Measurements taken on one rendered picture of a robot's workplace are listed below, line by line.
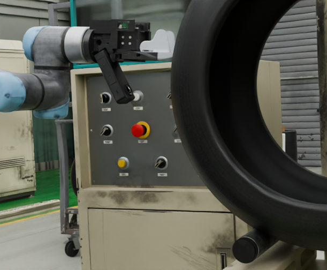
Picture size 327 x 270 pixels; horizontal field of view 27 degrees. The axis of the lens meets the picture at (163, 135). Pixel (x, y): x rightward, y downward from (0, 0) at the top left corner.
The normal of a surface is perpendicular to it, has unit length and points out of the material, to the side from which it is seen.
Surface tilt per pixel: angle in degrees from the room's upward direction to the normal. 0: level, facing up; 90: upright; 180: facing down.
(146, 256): 90
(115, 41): 90
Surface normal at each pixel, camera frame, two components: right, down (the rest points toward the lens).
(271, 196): -0.48, 0.23
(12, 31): 0.83, -0.01
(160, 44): -0.37, 0.07
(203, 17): -0.56, -0.03
